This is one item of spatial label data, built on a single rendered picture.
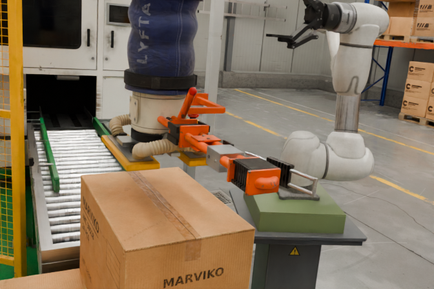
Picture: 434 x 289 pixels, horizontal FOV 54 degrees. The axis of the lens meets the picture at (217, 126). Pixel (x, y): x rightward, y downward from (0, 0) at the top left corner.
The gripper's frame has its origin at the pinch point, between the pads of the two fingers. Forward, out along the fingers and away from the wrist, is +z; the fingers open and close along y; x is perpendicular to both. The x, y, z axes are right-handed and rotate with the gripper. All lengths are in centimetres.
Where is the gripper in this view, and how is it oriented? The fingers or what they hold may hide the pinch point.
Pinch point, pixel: (274, 10)
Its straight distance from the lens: 124.0
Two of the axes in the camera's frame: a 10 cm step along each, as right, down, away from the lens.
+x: -4.5, -2.3, 8.6
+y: -0.8, 9.7, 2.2
